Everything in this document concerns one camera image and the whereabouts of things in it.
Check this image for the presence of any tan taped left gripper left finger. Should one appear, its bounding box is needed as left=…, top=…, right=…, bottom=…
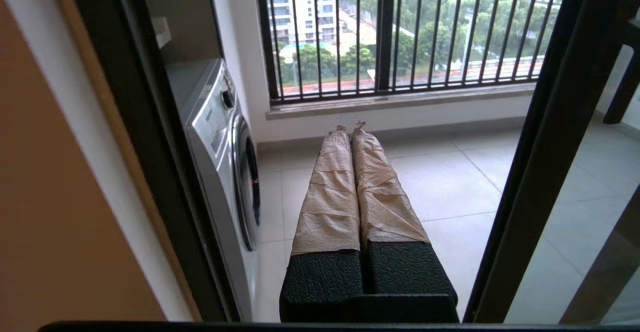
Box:
left=280, top=126, right=365, bottom=298

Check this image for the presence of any tan taped left gripper right finger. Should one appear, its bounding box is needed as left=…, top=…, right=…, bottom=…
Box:
left=351, top=121, right=457, bottom=296

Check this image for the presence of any dark brown sliding glass door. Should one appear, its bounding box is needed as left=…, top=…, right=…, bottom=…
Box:
left=462, top=0, right=640, bottom=325

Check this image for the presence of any grey stone window sill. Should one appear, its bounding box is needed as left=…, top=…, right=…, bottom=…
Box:
left=265, top=83, right=538, bottom=120

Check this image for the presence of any black metal balcony railing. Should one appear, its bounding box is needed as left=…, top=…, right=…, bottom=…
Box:
left=255, top=0, right=571, bottom=104

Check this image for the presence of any white front-load washing machine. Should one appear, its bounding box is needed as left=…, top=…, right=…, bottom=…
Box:
left=165, top=58, right=262, bottom=323

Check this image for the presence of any black window frame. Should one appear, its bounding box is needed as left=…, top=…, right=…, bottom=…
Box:
left=254, top=0, right=397, bottom=104

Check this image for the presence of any white wall shelf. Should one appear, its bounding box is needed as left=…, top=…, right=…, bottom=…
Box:
left=150, top=17, right=172, bottom=49

